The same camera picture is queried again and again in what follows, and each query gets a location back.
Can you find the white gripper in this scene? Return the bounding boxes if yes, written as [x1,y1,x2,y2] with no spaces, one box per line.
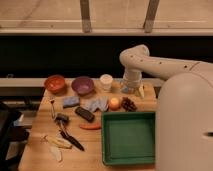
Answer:
[123,69,145,98]

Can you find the purple bowl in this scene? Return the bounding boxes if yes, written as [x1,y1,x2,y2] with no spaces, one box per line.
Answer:
[71,76,94,95]

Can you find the orange bowl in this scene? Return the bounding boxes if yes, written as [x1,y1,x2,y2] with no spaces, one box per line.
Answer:
[44,75,66,94]

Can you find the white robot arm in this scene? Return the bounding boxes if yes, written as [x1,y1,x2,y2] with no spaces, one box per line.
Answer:
[119,45,213,171]

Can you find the green plastic tray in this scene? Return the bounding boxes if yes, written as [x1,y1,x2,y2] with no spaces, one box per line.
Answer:
[101,112,155,166]

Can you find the light blue cup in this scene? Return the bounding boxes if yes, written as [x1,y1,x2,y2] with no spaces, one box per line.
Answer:
[121,85,135,94]

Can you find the dark pine cone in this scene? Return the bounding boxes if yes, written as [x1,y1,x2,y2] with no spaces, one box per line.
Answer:
[121,97,137,112]

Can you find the orange round fruit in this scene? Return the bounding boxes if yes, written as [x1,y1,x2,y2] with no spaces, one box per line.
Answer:
[108,97,120,111]

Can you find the white cup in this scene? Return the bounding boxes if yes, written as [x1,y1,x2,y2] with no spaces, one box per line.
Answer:
[100,74,113,91]

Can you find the crumpled grey cloth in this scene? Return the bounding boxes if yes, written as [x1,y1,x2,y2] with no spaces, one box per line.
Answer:
[83,97,108,112]

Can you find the black rectangular block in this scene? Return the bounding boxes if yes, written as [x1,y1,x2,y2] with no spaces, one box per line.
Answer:
[75,107,95,122]

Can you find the red chili pepper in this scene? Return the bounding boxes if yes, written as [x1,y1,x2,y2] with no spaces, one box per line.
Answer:
[79,124,101,130]

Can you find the blue sponge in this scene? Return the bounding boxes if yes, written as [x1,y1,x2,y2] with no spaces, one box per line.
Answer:
[63,96,80,108]

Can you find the black brush head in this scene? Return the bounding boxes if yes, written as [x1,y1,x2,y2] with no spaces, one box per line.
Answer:
[55,113,69,125]

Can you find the lower corn husk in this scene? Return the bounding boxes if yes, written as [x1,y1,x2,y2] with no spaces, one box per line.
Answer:
[50,146,62,162]

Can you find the black chair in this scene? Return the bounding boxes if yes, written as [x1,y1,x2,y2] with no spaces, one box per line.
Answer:
[0,101,29,171]

